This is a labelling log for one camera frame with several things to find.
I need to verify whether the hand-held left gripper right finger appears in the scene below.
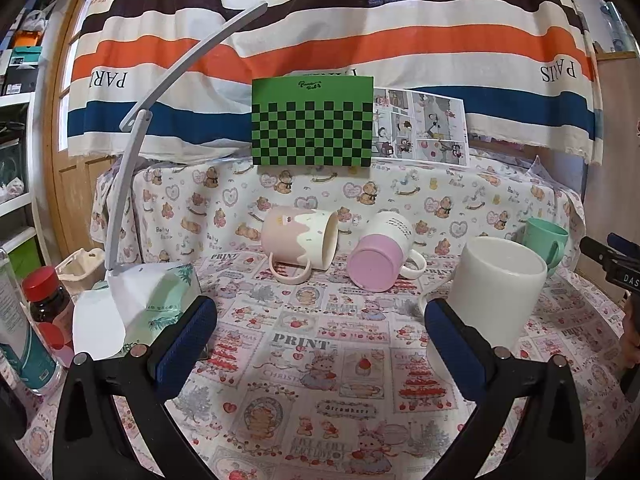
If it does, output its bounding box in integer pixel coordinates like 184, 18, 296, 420
424, 298, 596, 480

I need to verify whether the red capped bottle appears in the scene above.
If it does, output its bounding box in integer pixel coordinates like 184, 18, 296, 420
21, 266, 76, 368

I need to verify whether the white storage shelf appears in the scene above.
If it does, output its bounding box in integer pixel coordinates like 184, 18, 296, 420
0, 0, 61, 271

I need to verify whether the pink and cream cup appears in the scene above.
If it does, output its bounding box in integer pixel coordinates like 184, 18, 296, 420
261, 206, 342, 284

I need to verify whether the bear printed cloth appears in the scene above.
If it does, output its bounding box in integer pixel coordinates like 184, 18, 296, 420
89, 152, 587, 273

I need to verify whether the green patterned tissue box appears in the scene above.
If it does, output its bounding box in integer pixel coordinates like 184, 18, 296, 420
106, 263, 202, 361

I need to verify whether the clear bottle with teal label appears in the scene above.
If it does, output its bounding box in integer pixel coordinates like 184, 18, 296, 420
0, 247, 65, 397

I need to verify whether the cream paper tray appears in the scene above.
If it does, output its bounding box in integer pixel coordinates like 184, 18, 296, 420
54, 248, 107, 297

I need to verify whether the white cup with pink base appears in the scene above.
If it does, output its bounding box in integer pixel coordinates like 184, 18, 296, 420
347, 211, 427, 292

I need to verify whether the strawberry printed tablecloth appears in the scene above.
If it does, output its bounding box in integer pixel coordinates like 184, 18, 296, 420
14, 240, 640, 480

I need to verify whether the comic print sheet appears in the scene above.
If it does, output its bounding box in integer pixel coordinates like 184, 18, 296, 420
371, 87, 469, 166

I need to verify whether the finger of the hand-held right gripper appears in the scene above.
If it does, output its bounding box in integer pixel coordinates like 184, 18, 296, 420
580, 236, 615, 275

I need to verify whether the striped blanket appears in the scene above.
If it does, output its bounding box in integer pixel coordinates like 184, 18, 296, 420
66, 0, 607, 166

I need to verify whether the wooden door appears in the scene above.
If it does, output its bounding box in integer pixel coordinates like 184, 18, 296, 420
42, 0, 126, 271

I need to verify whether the grey desk lamp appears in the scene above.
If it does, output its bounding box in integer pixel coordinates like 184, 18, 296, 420
104, 2, 269, 281

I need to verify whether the mint green cup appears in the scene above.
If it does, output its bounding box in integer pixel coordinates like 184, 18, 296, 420
509, 217, 571, 279

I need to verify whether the green checkered board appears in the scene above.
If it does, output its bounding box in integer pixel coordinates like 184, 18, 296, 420
250, 75, 375, 167

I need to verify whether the white tissue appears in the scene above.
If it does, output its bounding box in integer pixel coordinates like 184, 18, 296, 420
72, 271, 151, 361

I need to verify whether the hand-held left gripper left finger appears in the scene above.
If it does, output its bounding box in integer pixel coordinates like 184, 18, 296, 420
52, 296, 218, 480

